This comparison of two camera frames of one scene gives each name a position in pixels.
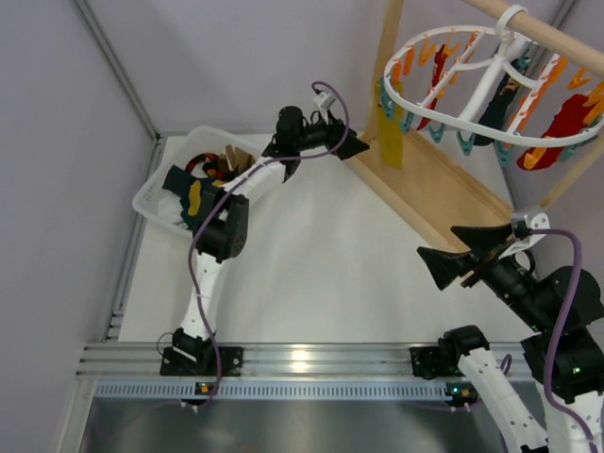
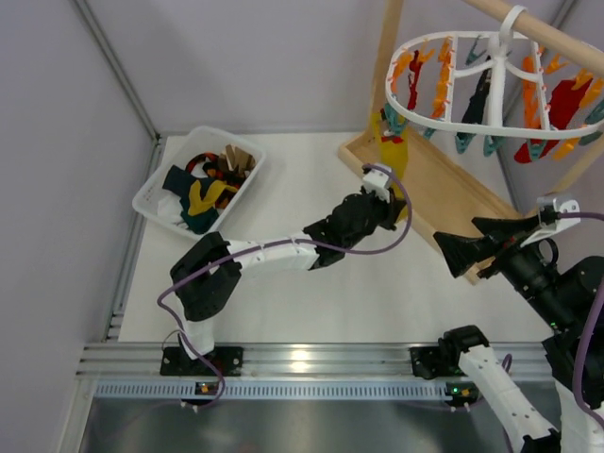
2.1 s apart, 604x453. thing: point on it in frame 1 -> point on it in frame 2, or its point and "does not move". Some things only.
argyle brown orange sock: [212, 169] does not move
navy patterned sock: [178, 181] does not move
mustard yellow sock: [390, 131] -> [393, 156]
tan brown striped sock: [234, 157] does not move
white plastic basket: [208, 140] does not move
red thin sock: [439, 58] -> [415, 65]
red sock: [571, 118] -> [563, 103]
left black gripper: [336, 140] -> [386, 213]
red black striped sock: [212, 158] does not move
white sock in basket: [170, 209] does not move
